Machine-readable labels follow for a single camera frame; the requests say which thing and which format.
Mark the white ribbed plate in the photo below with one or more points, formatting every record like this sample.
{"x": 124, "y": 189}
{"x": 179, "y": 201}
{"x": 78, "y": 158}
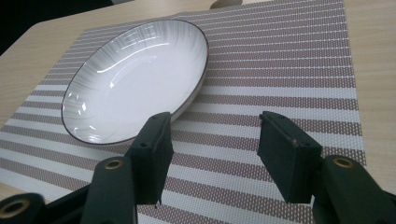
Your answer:
{"x": 137, "y": 81}

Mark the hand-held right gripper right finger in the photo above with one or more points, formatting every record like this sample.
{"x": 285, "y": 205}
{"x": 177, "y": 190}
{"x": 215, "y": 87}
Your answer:
{"x": 288, "y": 158}

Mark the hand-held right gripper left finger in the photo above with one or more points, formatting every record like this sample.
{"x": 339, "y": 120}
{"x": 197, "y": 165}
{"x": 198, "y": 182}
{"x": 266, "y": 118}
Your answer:
{"x": 152, "y": 158}

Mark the striped woven placemat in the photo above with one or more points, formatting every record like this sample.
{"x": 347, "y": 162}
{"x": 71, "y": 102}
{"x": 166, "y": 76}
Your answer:
{"x": 274, "y": 77}

